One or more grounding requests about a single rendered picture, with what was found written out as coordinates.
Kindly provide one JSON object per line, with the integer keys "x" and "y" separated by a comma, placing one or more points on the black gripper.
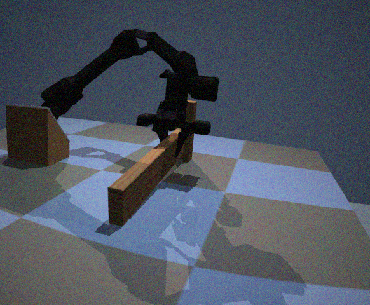
{"x": 200, "y": 127}

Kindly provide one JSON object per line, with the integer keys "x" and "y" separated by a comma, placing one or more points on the wooden side rail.
{"x": 127, "y": 193}

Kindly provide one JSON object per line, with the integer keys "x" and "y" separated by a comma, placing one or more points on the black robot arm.
{"x": 62, "y": 95}

